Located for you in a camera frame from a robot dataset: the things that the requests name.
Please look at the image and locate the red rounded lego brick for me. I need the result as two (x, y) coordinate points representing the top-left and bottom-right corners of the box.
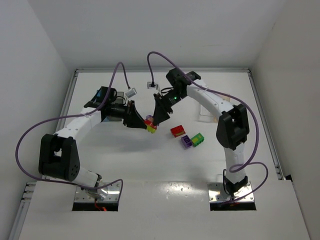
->
(144, 119), (157, 130)

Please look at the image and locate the lime green lego brick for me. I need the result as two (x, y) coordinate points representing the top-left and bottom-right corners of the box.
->
(146, 125), (157, 134)

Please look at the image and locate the red lego brick stack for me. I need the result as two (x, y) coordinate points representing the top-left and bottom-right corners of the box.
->
(170, 125), (186, 138)

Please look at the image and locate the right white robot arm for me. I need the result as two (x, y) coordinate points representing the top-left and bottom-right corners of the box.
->
(153, 68), (250, 196)

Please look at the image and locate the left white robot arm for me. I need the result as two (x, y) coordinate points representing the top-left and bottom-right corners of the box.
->
(38, 86), (147, 189)

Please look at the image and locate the dark grey container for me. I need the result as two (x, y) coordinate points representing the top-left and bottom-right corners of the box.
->
(114, 91), (126, 105)

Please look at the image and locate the purple lego brick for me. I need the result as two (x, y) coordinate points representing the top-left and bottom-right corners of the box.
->
(180, 135), (193, 149)

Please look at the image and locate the clear plastic container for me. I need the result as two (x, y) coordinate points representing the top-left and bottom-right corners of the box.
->
(198, 104), (218, 124)

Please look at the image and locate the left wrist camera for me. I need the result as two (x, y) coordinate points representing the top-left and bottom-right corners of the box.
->
(124, 87), (137, 99)

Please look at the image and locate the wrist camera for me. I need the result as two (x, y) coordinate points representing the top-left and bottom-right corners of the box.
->
(147, 81), (160, 91)
(124, 87), (137, 99)

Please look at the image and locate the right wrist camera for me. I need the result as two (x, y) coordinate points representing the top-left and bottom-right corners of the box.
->
(147, 81), (160, 91)

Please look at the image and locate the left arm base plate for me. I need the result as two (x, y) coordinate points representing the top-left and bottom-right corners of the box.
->
(74, 181), (122, 204)

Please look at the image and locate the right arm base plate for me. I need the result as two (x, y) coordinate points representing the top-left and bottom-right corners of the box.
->
(207, 181), (255, 203)

